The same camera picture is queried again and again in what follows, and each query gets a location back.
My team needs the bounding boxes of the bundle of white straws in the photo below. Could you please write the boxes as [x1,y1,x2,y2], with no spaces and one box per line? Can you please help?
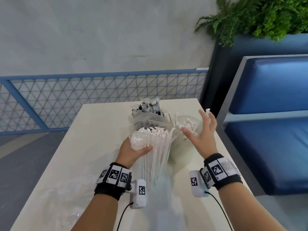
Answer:
[129,108,212,188]

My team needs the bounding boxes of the green fern plant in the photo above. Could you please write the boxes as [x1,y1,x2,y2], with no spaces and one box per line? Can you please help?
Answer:
[193,0,308,47]

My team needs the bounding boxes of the blue bench backrest cushion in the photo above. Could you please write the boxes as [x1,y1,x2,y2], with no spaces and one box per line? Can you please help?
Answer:
[228,56,308,115]

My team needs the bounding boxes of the clear plastic cup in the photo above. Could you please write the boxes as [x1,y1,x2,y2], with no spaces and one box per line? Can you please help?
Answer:
[169,114,205,164]

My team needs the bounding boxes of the black marker wristband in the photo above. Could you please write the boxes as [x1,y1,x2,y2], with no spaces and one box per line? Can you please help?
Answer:
[199,153,243,191]
[94,162,132,201]

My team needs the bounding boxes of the person's left hand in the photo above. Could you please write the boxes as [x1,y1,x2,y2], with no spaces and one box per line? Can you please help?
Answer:
[115,138,153,169]

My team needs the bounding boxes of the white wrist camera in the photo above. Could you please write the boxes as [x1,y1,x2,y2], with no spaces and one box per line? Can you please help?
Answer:
[130,179,147,210]
[189,170,209,198]

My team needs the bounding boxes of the black camera cable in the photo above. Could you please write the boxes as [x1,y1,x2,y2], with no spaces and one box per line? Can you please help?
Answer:
[204,191,234,231]
[116,202,134,231]

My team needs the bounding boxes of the blue bench seat cushion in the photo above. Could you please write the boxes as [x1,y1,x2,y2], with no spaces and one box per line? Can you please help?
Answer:
[225,117,308,196]

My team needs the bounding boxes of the dark planter box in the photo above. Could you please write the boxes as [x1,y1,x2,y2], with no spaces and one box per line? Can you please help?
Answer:
[200,33,308,118]

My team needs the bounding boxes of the person's right forearm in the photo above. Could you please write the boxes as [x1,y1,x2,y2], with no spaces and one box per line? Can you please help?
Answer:
[218,183,287,231]

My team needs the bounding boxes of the person's right hand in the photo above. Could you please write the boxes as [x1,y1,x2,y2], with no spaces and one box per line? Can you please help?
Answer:
[182,109,218,160]

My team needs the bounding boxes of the bundle of black straws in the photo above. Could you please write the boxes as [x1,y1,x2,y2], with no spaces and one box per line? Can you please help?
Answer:
[131,97,167,118]

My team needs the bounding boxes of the clear plastic straw bag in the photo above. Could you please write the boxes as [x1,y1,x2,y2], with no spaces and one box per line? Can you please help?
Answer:
[36,174,97,225]
[127,107,180,189]

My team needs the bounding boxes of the blue mesh railing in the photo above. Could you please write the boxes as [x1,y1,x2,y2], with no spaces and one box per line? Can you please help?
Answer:
[0,68,209,135]

